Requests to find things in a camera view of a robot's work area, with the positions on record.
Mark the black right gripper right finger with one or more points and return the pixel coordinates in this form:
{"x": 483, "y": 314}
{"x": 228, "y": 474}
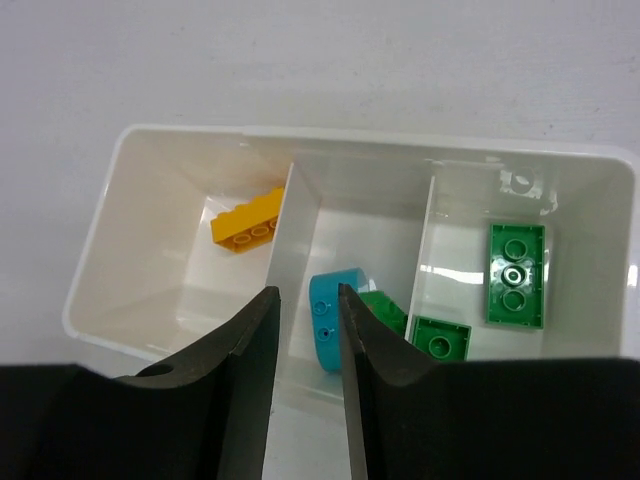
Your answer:
{"x": 411, "y": 417}

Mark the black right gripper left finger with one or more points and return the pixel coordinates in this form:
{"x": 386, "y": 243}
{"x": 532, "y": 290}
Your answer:
{"x": 201, "y": 413}

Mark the green lego plate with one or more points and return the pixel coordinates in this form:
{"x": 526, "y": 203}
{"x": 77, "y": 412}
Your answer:
{"x": 441, "y": 340}

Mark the green square lego brick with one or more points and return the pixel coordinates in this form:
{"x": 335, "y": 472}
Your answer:
{"x": 386, "y": 311}

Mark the cyan rounded lego piece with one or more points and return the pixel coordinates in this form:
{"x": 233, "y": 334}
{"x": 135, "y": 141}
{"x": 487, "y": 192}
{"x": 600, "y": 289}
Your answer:
{"x": 324, "y": 309}

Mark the yellow long lego brick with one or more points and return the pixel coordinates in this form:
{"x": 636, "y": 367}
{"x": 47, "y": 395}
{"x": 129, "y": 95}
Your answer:
{"x": 248, "y": 225}

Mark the white three-compartment container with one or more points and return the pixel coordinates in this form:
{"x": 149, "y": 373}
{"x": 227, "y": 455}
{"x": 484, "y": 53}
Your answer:
{"x": 412, "y": 211}

